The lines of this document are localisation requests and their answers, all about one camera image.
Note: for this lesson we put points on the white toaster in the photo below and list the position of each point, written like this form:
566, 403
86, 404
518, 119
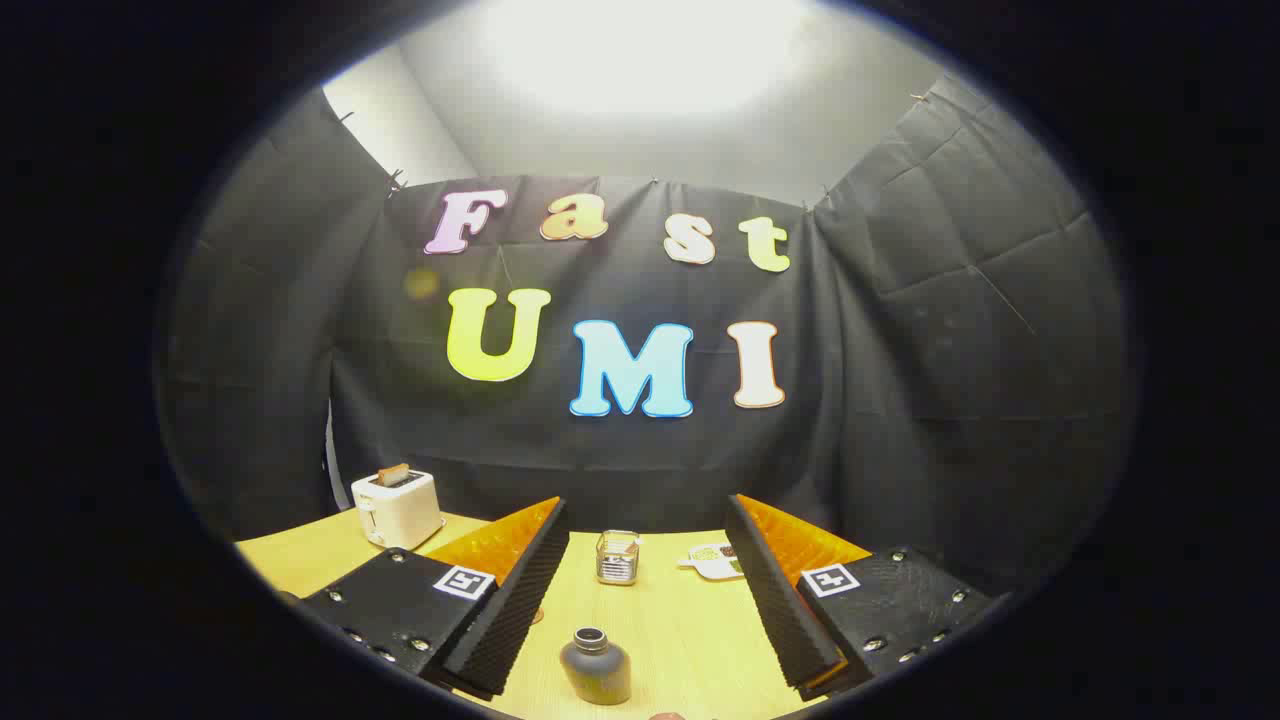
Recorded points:
400, 512

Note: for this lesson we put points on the silver bottle with green label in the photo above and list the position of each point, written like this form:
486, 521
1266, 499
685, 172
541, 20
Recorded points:
595, 668

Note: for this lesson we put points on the white divided dish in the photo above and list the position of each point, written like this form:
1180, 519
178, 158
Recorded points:
712, 562

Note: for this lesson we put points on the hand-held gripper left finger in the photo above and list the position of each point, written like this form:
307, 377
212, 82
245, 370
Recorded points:
520, 600

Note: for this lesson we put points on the wooden table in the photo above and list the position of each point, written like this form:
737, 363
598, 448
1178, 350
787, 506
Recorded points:
680, 630

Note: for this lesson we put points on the black backdrop cloth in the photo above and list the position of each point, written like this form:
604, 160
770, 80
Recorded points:
560, 450

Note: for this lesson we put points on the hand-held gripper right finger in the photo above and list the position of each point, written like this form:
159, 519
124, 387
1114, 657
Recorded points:
780, 600

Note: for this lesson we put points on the bread slice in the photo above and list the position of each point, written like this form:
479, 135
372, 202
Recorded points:
393, 474

